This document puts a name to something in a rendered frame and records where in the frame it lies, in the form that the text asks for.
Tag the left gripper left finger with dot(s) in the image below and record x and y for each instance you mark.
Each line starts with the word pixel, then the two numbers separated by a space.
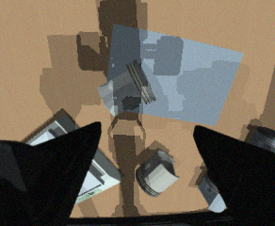
pixel 48 176

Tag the flat grey-blue steel tray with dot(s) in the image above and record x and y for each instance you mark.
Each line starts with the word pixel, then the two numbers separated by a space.
pixel 190 80

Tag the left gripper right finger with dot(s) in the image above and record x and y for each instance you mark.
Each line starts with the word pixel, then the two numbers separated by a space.
pixel 244 175

